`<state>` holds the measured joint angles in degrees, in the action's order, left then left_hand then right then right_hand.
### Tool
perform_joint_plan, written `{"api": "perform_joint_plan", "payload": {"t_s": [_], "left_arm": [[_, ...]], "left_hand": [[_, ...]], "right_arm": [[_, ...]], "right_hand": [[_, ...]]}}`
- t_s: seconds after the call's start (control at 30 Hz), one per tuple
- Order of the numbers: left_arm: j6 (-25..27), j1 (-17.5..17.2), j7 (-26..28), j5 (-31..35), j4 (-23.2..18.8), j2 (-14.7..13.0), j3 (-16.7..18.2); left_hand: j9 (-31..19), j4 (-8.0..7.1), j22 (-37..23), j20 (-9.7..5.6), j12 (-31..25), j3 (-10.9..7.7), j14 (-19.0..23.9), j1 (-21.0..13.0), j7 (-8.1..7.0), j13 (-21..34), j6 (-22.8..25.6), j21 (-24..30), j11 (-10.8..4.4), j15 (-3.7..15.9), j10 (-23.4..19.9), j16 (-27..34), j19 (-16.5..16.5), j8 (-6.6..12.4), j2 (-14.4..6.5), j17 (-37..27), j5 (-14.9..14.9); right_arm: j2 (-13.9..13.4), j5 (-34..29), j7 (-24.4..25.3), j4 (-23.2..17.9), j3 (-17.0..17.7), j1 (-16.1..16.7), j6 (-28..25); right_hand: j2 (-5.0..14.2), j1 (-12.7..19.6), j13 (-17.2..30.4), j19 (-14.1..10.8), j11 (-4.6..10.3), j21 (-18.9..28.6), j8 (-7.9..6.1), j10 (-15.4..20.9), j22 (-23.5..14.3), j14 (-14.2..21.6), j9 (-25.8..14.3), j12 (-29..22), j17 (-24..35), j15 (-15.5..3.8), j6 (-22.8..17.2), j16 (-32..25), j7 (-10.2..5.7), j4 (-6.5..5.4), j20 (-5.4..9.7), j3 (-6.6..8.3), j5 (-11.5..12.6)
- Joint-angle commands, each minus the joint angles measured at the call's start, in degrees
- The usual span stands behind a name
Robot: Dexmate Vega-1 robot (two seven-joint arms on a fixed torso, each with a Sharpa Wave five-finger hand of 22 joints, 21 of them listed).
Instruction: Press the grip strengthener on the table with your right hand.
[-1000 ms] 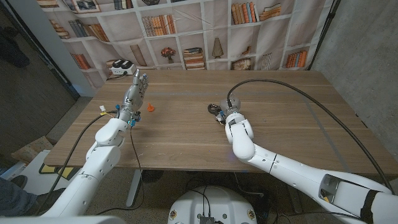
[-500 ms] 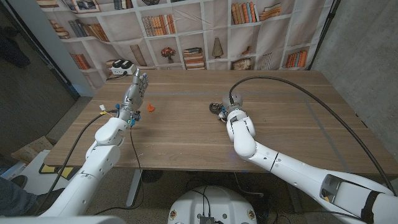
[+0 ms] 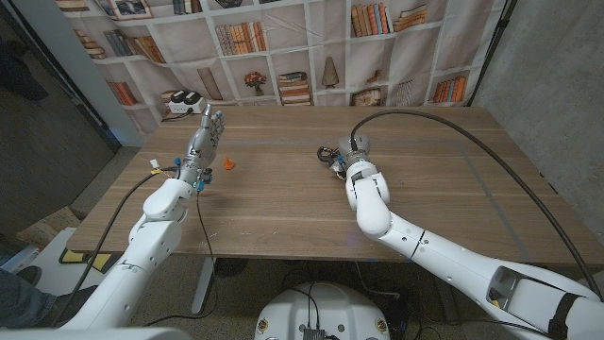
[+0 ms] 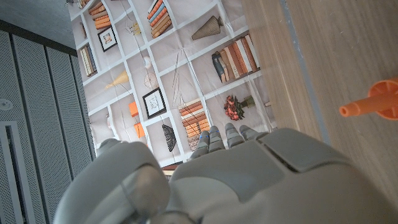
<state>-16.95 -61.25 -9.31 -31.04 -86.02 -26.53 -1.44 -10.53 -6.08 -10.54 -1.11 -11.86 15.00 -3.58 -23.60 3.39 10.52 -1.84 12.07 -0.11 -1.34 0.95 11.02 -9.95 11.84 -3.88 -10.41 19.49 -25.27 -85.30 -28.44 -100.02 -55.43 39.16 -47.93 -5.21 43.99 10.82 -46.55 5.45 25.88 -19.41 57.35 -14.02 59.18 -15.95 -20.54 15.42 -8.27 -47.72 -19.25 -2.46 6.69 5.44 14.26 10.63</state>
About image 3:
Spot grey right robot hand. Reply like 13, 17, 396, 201
331, 134, 372, 177

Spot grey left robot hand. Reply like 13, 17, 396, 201
175, 104, 227, 193

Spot black grip strengthener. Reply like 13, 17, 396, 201
316, 145, 342, 165

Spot white power strip black plugs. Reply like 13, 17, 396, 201
167, 91, 208, 115

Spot printed bookshelf backdrop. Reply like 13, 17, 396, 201
55, 0, 496, 136

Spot white table leg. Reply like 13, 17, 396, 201
191, 257, 218, 316

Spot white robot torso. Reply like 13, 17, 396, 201
254, 281, 392, 340

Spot black backdrop stand pole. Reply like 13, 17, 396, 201
464, 0, 518, 108

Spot black shoe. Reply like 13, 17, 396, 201
46, 285, 99, 328

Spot person's leg in jeans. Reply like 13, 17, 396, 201
0, 268, 58, 330

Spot black power strip cable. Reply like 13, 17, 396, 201
161, 109, 194, 123

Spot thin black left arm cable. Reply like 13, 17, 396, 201
143, 188, 219, 328

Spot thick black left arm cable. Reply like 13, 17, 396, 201
49, 165, 179, 328

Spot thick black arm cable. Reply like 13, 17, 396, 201
349, 109, 604, 302
49, 165, 179, 328

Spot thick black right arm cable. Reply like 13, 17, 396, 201
349, 109, 604, 302

